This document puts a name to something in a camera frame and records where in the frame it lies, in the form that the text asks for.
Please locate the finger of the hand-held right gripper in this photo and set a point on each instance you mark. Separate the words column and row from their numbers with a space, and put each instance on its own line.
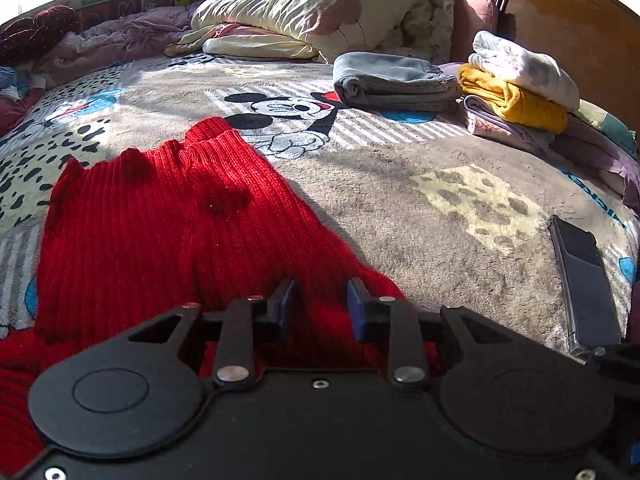
column 620, row 362

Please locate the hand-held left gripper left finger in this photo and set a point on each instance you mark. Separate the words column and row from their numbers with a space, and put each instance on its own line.
column 287, row 306

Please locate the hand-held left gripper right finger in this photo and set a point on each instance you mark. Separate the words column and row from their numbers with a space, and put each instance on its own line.
column 356, row 311

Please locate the red knit sweater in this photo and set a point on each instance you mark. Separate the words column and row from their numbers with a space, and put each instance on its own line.
column 150, row 240

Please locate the black phone in clear case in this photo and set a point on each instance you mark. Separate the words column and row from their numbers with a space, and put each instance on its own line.
column 585, row 280

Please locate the cartoon printed blanket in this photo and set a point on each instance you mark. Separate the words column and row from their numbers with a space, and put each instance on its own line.
column 425, row 200

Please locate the purple sheet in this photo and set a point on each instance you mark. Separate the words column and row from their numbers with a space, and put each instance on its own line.
column 595, row 155

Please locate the folded lilac garment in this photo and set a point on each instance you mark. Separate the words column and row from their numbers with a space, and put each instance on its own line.
column 492, row 122

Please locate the folded grey pants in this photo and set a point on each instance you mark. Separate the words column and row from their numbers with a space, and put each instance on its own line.
column 395, row 80

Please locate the folded yellow garment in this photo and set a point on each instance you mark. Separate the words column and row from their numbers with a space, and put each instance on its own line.
column 520, row 105

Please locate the folded cream and pink sheet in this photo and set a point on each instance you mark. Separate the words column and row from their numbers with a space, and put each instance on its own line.
column 250, row 42

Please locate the white floral garment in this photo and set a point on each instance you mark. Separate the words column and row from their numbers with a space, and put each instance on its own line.
column 525, row 67

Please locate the floral pillow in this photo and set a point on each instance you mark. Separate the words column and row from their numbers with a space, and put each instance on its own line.
column 432, row 15

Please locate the pink pillow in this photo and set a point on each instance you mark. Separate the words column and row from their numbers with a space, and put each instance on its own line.
column 475, row 20

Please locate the lilac quilt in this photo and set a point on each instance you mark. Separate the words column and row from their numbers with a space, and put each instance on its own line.
column 125, row 35

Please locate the pink-red cloth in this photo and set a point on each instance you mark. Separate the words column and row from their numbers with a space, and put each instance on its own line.
column 17, row 110

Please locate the dark wooden headboard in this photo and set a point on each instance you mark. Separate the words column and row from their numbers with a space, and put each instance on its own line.
column 565, row 15

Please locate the maroon dotted blanket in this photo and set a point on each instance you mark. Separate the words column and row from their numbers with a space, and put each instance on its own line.
column 35, row 32

